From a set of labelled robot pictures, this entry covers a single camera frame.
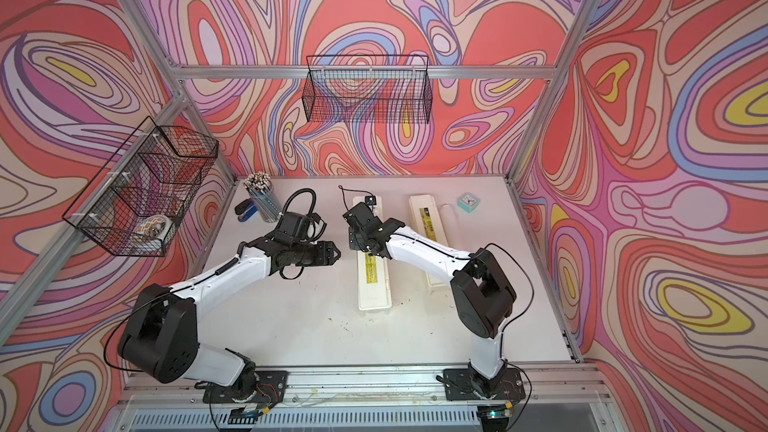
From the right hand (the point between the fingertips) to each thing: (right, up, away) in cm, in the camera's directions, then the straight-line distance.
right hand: (370, 241), depth 89 cm
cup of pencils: (-35, +17, +4) cm, 39 cm away
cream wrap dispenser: (+21, +5, +7) cm, 22 cm away
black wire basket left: (-58, +10, -14) cm, 61 cm away
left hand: (-10, -4, -2) cm, 11 cm away
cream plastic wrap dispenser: (+2, -11, -9) cm, 14 cm away
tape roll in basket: (-52, +6, -16) cm, 55 cm away
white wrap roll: (+27, +6, +13) cm, 30 cm away
